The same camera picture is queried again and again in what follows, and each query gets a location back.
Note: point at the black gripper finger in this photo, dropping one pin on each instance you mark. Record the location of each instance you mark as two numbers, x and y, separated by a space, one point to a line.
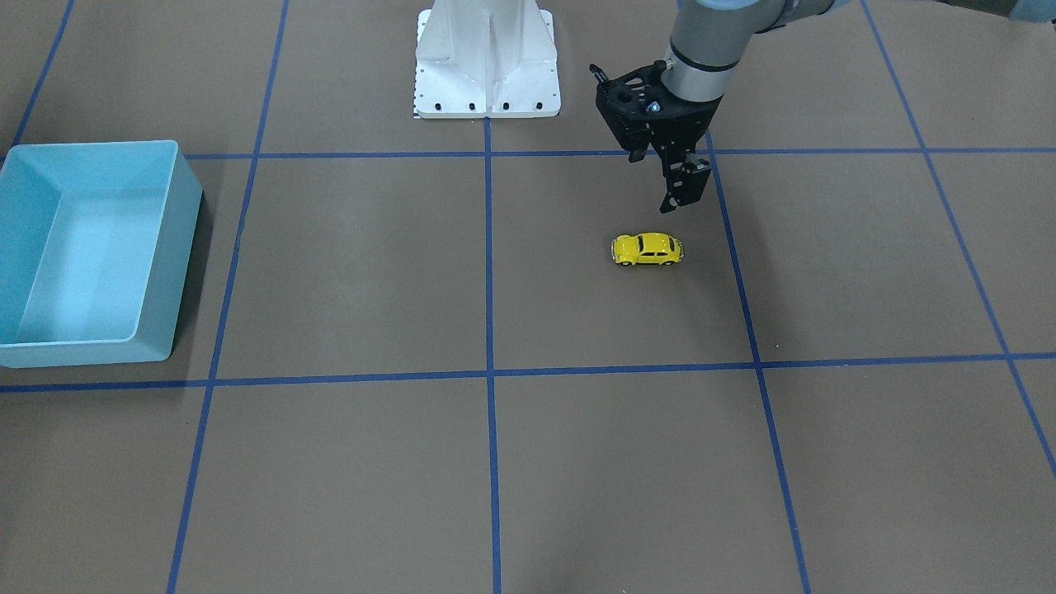
686 175

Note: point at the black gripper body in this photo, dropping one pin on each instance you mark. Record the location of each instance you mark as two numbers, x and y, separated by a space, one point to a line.
691 120

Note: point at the yellow beetle toy car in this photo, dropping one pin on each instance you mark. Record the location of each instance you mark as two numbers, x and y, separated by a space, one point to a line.
646 249

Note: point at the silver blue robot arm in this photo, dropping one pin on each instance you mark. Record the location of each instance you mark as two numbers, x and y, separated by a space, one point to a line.
709 39

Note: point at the light blue plastic bin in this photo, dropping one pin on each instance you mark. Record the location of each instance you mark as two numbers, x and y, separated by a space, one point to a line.
96 239

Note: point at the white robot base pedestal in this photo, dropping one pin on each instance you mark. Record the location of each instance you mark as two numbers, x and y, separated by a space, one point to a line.
486 59

